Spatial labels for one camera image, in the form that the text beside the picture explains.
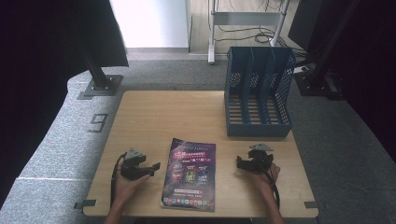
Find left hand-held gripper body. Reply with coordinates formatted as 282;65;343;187
120;147;151;181

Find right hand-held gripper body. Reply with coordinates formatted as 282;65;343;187
247;143;275;175

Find blue plastic file rack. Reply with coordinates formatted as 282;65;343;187
223;46;297;138

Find purple glossy magazine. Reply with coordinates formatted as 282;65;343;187
160;137;217;213

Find person's left hand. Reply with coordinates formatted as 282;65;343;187
113;172;151;203

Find person's right hand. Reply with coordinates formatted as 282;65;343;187
248;162;281;194

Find grey tape floor mark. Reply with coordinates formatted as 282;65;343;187
87;113;109;133

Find white power strip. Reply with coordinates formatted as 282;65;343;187
293;64;310;75

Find black curtain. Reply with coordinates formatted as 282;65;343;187
0;0;130;209
288;0;396;163

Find white board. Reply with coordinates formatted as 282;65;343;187
109;0;191;49

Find white metal stand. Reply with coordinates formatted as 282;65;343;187
207;0;292;65

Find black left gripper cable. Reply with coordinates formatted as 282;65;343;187
109;152;127;208

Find black post with base plate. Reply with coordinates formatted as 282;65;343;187
78;40;124;97
293;0;362;101

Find black floor cables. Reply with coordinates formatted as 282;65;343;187
214;0;307;59

